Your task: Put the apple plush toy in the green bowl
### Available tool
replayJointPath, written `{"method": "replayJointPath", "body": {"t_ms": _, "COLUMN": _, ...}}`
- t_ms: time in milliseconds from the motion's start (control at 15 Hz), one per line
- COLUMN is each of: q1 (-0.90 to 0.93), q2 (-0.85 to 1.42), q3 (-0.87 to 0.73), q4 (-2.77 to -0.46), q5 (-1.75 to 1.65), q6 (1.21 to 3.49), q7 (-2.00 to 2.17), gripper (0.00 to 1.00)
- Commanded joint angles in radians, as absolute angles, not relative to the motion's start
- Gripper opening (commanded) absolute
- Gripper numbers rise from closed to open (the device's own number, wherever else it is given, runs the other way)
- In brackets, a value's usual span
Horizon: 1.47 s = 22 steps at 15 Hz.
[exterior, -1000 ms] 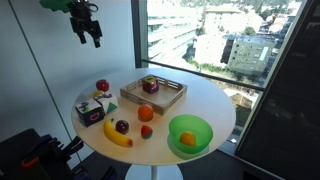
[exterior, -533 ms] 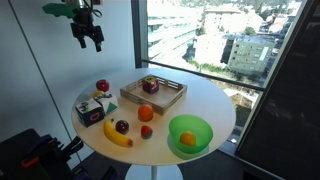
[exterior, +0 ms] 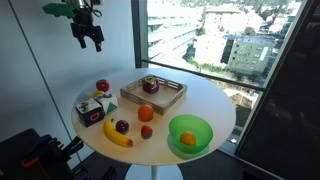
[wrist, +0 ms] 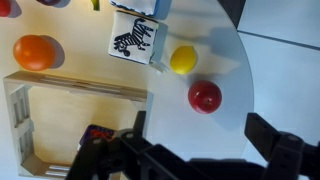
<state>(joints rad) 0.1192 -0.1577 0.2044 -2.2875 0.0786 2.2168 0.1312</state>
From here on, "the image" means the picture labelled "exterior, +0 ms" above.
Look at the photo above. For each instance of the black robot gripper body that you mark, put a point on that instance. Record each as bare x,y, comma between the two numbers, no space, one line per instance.
85,26

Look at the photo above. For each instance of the red apple plush toy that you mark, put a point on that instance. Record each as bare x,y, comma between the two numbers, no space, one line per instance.
102,85

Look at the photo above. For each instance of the yellow lemon toy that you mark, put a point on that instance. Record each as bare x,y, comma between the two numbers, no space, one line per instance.
97,94

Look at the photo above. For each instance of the red apple in tray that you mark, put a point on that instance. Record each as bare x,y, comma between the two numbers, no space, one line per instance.
151,85

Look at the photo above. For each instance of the dark purple plum toy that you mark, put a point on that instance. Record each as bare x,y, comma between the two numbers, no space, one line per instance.
122,127

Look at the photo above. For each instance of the yellow banana toy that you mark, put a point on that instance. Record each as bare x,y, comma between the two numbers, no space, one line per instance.
115,136

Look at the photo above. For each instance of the red strawberry toy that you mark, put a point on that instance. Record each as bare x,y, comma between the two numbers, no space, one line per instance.
146,132

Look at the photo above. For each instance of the green plastic bowl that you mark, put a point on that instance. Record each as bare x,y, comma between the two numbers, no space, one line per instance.
196,125

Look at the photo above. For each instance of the yellow orange fruit toy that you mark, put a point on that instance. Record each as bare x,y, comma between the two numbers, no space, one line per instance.
187,139

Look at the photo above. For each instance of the dark window mullion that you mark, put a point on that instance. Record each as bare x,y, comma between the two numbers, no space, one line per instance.
139,33

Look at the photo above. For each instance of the blue soft cube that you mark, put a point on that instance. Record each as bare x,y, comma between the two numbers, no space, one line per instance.
90,115

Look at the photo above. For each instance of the wooden tray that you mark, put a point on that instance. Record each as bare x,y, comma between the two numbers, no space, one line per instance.
166,98

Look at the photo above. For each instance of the black equipment cart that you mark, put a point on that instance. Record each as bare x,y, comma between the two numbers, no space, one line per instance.
13,153

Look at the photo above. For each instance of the grey apartment building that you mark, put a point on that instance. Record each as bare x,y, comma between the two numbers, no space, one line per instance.
250,55

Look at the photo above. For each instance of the black glossy panel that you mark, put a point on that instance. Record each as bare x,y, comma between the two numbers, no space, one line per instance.
290,100

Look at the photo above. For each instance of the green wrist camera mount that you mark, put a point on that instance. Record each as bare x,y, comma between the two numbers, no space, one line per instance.
60,10

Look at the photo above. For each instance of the dark window rail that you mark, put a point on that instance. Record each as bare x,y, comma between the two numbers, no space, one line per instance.
200,74

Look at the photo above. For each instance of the white table pedestal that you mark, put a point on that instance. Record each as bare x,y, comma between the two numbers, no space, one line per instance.
166,173

